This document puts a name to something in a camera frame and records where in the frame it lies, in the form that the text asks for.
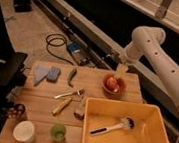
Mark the long metal rail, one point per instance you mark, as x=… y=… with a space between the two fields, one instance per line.
x=150 y=80

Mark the red apple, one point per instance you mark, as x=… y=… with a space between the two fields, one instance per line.
x=111 y=83

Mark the black box on floor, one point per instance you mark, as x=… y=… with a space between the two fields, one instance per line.
x=22 y=5

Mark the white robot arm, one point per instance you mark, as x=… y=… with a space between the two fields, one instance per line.
x=146 y=41

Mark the white dish brush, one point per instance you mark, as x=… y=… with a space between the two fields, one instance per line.
x=125 y=123

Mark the metal fork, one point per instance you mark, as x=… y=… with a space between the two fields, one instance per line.
x=77 y=92

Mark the green pepper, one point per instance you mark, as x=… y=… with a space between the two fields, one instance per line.
x=71 y=76

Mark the green plastic cup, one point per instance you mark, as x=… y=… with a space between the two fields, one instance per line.
x=58 y=132

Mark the blue sponge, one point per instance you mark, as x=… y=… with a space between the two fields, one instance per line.
x=53 y=74

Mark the yellow plastic tub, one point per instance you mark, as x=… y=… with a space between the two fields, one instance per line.
x=148 y=128

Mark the dark patterned cup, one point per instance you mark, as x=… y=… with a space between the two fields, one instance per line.
x=17 y=112

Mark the light blue cloth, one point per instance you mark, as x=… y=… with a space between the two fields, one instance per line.
x=39 y=74

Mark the orange bowl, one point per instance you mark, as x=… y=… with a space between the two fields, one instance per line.
x=120 y=86

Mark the bread piece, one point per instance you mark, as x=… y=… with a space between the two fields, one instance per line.
x=79 y=111

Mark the white paper cup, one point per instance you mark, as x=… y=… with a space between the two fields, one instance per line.
x=24 y=132

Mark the yellow handled knife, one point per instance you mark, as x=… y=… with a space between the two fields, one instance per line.
x=61 y=106

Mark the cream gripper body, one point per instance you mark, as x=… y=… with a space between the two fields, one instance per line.
x=121 y=69

